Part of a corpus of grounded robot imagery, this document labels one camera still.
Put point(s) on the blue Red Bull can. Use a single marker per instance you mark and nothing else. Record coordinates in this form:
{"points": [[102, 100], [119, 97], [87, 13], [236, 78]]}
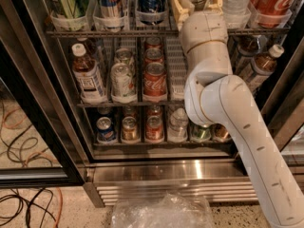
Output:
{"points": [[110, 2]]}

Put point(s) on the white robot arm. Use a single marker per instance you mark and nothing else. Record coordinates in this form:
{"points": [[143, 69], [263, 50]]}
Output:
{"points": [[213, 94]]}

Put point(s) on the brown tea bottle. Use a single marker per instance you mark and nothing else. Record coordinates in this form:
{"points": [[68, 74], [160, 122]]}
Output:
{"points": [[261, 67], [247, 47], [88, 75]]}

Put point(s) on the blue Pepsi can bottom shelf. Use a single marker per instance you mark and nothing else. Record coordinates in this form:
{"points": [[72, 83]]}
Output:
{"points": [[105, 130]]}

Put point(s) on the black framed glass fridge door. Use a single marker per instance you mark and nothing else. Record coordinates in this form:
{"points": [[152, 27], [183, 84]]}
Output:
{"points": [[36, 150]]}

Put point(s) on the orange can bottom shelf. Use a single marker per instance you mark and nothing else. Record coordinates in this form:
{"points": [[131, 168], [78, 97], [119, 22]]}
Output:
{"points": [[220, 133]]}

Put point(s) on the white 7up can front middle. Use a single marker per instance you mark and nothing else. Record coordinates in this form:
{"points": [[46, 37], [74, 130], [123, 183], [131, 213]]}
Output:
{"points": [[122, 80]]}

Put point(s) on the white 7up can behind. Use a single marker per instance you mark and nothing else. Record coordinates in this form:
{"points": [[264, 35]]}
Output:
{"points": [[125, 55]]}

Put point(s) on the clear water bottle bottom shelf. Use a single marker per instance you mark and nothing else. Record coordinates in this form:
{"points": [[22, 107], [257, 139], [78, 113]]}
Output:
{"points": [[177, 127]]}

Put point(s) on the red Coca-Cola can top shelf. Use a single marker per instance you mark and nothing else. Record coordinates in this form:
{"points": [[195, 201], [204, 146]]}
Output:
{"points": [[270, 13]]}

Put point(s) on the brown tea bottle right front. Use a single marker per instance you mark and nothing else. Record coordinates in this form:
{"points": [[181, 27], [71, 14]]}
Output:
{"points": [[261, 67]]}

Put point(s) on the clear plastic bag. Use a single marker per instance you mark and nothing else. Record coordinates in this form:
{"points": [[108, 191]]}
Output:
{"points": [[170, 211]]}

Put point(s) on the brown tea bottle left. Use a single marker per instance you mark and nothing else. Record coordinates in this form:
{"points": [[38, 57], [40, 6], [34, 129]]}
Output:
{"points": [[88, 75]]}

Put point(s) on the brown tea bottle right behind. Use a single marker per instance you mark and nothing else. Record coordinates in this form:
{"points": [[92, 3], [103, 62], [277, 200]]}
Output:
{"points": [[247, 47]]}

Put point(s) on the gold can bottom shelf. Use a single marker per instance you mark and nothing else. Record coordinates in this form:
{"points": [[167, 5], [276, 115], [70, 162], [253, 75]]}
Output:
{"points": [[130, 130]]}

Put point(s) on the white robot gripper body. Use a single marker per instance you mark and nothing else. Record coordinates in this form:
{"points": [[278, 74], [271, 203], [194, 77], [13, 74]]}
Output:
{"points": [[204, 28]]}

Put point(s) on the red can bottom shelf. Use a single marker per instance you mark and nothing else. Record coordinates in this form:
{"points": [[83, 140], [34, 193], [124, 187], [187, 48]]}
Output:
{"points": [[154, 128]]}

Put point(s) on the red Coca-Cola can front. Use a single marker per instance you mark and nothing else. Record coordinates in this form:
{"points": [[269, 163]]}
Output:
{"points": [[154, 80]]}

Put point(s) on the green can bottom shelf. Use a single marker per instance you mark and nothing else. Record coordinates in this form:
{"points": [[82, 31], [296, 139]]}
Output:
{"points": [[200, 133]]}

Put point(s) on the stainless steel fridge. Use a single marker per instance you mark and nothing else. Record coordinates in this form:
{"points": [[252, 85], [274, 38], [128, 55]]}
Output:
{"points": [[119, 171]]}

